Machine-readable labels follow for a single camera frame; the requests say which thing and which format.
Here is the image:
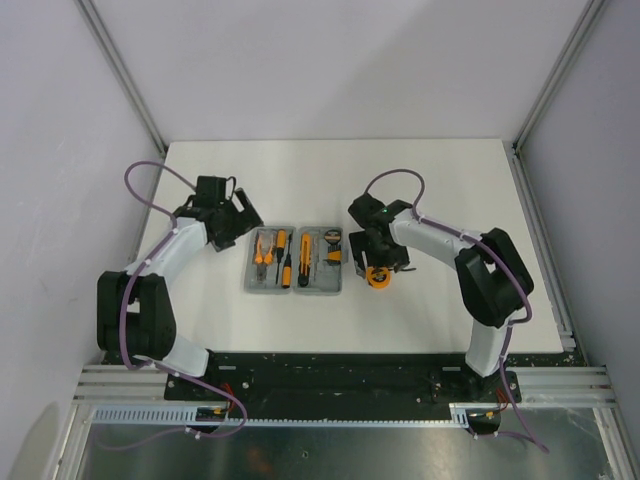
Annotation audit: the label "orange tape measure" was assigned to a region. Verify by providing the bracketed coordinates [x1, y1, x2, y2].
[365, 267, 415, 290]

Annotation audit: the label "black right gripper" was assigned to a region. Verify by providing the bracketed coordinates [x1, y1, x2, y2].
[350, 230, 410, 277]

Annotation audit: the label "orange black utility knife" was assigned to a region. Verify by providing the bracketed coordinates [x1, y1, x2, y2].
[298, 232, 312, 288]

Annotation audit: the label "orange hex key holder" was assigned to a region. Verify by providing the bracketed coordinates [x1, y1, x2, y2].
[325, 245, 342, 266]

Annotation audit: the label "grey plastic tool case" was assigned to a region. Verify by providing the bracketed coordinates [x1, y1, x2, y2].
[244, 226, 348, 296]

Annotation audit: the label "orange handle slim screwdriver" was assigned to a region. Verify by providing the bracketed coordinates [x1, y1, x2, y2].
[281, 233, 293, 289]

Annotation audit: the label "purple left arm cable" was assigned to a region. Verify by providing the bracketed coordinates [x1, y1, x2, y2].
[94, 160, 249, 451]

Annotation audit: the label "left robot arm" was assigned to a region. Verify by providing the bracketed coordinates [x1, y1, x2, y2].
[97, 176, 263, 400]

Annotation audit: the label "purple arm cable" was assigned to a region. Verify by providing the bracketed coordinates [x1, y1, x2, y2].
[94, 160, 249, 451]
[363, 169, 550, 455]

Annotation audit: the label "orange handle pliers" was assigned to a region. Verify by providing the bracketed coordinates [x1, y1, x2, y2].
[253, 229, 276, 284]

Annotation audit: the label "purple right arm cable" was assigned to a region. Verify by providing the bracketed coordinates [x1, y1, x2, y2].
[363, 169, 550, 455]

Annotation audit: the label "aluminium frame rail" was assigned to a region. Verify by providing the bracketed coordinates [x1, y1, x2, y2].
[72, 1, 168, 158]

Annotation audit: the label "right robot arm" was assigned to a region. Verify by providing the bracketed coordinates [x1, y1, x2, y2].
[348, 193, 534, 401]

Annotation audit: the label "orange handle thick screwdriver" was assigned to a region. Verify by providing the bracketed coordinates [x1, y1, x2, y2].
[275, 229, 289, 283]

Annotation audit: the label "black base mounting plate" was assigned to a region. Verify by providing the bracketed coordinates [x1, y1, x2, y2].
[102, 352, 589, 406]

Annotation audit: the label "grey slotted cable duct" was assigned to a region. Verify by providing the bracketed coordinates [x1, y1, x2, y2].
[92, 405, 469, 428]

